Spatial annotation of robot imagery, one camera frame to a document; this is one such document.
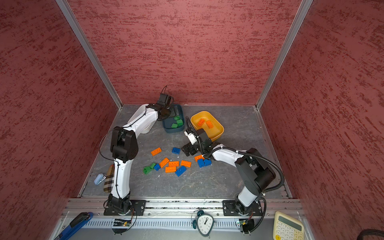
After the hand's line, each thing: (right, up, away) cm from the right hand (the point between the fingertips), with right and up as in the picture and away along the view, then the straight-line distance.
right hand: (186, 148), depth 89 cm
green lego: (-9, +19, +23) cm, 31 cm away
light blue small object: (-48, -15, -9) cm, 51 cm away
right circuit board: (+31, -34, -18) cm, 49 cm away
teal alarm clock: (+10, -30, -22) cm, 39 cm away
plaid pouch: (-42, -17, -10) cm, 47 cm away
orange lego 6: (0, -10, 0) cm, 10 cm away
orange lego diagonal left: (-14, -9, 0) cm, 17 cm away
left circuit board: (-33, -34, -17) cm, 50 cm away
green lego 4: (-23, -12, -4) cm, 27 cm away
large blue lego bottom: (-3, -13, -4) cm, 14 cm away
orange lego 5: (-9, -12, -4) cm, 15 cm away
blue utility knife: (-50, -31, -23) cm, 63 cm away
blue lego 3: (+13, -9, -1) cm, 16 cm away
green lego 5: (-20, -10, -2) cm, 23 cm away
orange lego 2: (+16, +14, +18) cm, 27 cm away
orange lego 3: (-20, -3, +5) cm, 21 cm away
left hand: (-11, +20, +11) cm, 25 cm away
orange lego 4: (-8, -10, 0) cm, 12 cm away
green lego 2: (-10, +13, +17) cm, 24 cm away
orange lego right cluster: (+6, -7, +2) cm, 10 cm away
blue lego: (-7, -3, +5) cm, 9 cm away
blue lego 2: (+9, -9, 0) cm, 13 cm away
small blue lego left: (-18, -11, -3) cm, 21 cm away
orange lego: (+9, +16, +18) cm, 26 cm away
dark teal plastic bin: (-9, +15, +17) cm, 25 cm away
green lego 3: (-6, +15, +18) cm, 24 cm away
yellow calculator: (+48, -33, -21) cm, 62 cm away
